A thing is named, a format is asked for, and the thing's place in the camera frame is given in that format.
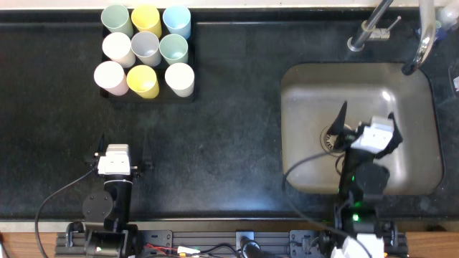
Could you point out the mounting rail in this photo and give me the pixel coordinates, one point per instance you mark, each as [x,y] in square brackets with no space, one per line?
[215,243]

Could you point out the black tray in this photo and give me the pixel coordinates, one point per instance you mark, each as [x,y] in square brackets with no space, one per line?
[192,53]

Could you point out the grey cup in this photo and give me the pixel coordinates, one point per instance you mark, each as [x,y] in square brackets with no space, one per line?
[145,46]

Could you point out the green cup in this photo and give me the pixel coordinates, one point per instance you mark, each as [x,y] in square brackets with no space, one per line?
[115,18]
[174,48]

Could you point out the blue soap bottle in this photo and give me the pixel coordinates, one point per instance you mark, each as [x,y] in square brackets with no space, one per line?
[449,14]

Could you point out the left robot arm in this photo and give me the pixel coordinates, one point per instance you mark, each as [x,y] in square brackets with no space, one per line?
[107,208]

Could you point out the white cup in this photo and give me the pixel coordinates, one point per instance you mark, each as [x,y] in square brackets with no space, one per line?
[117,46]
[179,78]

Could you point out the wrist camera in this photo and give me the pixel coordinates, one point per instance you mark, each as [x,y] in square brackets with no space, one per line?
[114,161]
[374,134]

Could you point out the steel tap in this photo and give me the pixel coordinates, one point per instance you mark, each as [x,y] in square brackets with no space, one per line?
[428,36]

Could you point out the steel sink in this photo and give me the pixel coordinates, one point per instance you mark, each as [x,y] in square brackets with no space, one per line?
[412,89]

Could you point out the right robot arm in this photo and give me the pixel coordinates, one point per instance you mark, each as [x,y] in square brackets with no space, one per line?
[369,179]

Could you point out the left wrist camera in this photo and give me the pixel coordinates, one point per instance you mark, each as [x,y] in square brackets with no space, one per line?
[114,161]

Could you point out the yellow cup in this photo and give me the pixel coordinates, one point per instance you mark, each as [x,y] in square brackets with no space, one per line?
[145,18]
[142,80]

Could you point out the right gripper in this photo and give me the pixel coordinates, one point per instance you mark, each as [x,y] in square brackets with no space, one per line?
[348,141]

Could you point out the blue cup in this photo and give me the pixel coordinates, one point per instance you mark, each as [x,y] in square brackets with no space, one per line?
[176,19]

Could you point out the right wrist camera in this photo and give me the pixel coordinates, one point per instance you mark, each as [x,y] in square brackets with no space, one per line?
[374,134]

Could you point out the pink cup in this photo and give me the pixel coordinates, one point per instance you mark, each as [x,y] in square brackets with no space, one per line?
[109,76]

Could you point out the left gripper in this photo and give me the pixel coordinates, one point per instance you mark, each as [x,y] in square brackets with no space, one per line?
[91,159]

